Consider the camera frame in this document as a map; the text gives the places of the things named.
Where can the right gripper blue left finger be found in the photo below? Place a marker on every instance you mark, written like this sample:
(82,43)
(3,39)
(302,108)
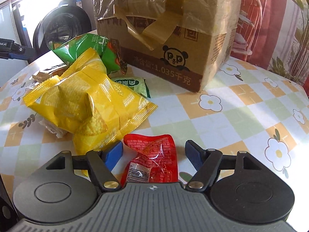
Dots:
(100,166)

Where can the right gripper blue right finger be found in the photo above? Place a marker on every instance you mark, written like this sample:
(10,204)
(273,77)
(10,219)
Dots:
(206,162)

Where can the red snack packet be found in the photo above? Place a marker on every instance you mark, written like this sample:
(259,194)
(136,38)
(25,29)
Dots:
(156,160)

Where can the yellow chip bag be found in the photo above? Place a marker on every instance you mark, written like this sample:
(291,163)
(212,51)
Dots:
(84,101)

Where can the small green mooncake packet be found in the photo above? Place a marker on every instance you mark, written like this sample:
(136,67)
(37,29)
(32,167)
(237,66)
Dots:
(136,84)

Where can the green chip bag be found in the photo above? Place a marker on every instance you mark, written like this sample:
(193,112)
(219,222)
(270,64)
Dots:
(109,54)

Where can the black front-load washing machine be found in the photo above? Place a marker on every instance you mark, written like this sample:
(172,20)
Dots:
(43,25)

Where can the cardboard box with plastic liner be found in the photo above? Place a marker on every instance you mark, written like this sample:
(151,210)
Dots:
(182,41)

